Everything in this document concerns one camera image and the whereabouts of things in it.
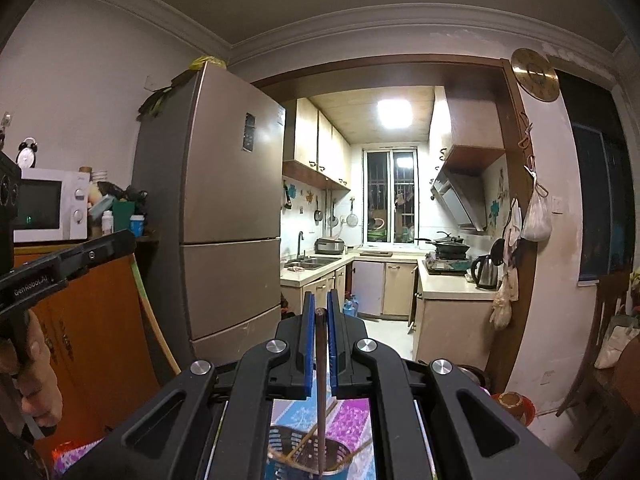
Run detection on floral striped tablecloth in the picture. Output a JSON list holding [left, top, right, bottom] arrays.
[[270, 398, 377, 480]]

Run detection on grey rice cooker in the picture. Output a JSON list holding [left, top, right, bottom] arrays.
[[314, 237, 347, 256]]

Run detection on person's left hand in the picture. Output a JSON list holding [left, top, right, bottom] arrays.
[[0, 307, 65, 436]]

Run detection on white microwave oven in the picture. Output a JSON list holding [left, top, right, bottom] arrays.
[[12, 167, 92, 244]]

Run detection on steel range hood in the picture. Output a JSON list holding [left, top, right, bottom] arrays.
[[431, 167, 488, 231]]

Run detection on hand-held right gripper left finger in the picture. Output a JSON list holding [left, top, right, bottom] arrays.
[[62, 292, 317, 480]]

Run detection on dark wooden chair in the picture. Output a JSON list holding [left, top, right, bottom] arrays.
[[555, 272, 636, 453]]

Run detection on green plastic container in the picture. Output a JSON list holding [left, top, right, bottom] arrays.
[[112, 199, 133, 235]]

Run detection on orange wooden cabinet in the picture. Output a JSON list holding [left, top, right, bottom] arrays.
[[12, 240, 181, 456]]

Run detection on black wok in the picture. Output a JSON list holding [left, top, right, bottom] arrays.
[[414, 232, 471, 256]]

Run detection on barred kitchen window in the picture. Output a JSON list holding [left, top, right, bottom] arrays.
[[362, 147, 418, 244]]

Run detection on blue metal utensil holder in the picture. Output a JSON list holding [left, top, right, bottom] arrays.
[[268, 425, 353, 480]]

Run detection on white hanging plastic bag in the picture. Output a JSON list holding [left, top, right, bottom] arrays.
[[521, 190, 552, 241]]

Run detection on wooden cabinet above hood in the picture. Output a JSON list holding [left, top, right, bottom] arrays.
[[429, 85, 506, 171]]

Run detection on yellow green hoop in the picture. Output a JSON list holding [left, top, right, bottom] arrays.
[[129, 254, 182, 376]]

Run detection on dark wooden chopstick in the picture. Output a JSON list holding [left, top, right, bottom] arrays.
[[315, 307, 328, 479]]

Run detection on hanging cloth bundle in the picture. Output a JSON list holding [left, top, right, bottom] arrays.
[[491, 199, 523, 332]]

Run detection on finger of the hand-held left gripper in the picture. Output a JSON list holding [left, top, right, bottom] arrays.
[[57, 230, 137, 283]]

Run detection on white tote bag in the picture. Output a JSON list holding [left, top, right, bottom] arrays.
[[594, 317, 640, 370]]

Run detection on dark curtained window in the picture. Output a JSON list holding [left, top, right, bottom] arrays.
[[555, 70, 640, 286]]

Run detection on steel kitchen sink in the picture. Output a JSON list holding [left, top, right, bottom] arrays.
[[284, 255, 342, 270]]

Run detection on dark green bag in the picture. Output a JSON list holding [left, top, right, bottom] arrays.
[[137, 85, 173, 121]]

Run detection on gas stove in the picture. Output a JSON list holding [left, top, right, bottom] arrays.
[[424, 257, 471, 275]]

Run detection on steel electric kettle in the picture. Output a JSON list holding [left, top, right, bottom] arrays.
[[470, 255, 500, 289]]

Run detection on square ceiling light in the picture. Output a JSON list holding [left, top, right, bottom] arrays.
[[376, 99, 412, 131]]

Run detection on cream kitchen base cabinets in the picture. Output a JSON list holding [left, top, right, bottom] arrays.
[[280, 252, 498, 371]]

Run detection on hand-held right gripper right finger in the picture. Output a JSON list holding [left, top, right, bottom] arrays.
[[326, 290, 581, 480]]

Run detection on orange round bowl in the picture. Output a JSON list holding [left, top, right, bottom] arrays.
[[492, 392, 536, 426]]

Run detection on grey refrigerator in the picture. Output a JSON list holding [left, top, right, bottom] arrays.
[[131, 62, 287, 381]]

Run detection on cream wall cabinets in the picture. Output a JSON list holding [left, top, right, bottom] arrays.
[[282, 97, 352, 191]]

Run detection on small alarm clock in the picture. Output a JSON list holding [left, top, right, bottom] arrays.
[[16, 138, 38, 168]]

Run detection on round brass wall clock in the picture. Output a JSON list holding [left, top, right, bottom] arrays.
[[511, 47, 560, 102]]

